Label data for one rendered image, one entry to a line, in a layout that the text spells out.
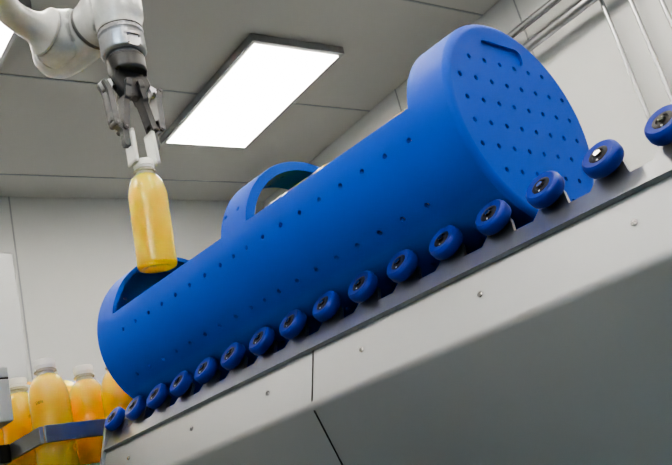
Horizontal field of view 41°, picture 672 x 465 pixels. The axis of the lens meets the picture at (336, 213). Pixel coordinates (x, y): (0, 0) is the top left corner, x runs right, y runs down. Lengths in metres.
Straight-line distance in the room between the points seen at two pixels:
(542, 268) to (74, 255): 5.79
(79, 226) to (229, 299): 5.40
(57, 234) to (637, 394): 5.91
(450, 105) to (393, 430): 0.40
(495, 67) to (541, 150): 0.12
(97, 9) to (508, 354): 1.16
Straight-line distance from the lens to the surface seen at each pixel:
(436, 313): 1.05
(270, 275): 1.27
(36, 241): 6.57
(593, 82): 5.09
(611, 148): 0.95
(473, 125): 1.05
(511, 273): 0.99
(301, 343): 1.25
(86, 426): 1.75
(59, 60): 1.94
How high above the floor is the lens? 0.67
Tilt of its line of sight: 19 degrees up
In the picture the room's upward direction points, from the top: 15 degrees counter-clockwise
